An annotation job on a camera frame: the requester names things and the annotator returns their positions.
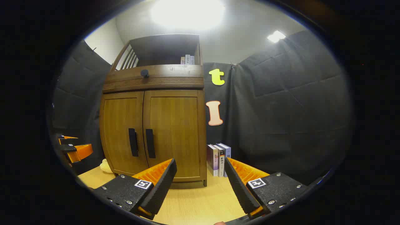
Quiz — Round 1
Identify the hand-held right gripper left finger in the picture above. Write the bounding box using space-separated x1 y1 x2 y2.
89 158 178 220

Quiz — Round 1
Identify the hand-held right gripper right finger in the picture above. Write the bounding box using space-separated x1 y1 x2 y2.
224 157 313 219

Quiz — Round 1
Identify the wooden shoe cabinet door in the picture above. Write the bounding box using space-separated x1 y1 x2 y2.
100 91 149 176
143 90 207 182

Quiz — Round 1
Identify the brown wooden shoe cabinet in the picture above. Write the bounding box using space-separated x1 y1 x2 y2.
99 34 208 187

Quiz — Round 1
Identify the cream plush toy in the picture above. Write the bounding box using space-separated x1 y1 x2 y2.
100 159 113 174

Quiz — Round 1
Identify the white spine book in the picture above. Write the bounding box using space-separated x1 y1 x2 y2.
213 144 226 178

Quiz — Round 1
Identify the blue grey book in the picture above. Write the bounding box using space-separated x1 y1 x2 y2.
219 143 232 178

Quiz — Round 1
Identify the purple and white book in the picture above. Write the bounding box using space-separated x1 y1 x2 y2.
207 144 219 177

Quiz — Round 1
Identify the black backdrop cloth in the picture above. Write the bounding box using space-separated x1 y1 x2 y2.
52 30 353 186

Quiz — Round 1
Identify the small ceiling light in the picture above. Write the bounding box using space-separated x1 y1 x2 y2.
267 30 286 43

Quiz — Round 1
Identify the large ceiling light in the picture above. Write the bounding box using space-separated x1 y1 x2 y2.
151 0 225 31

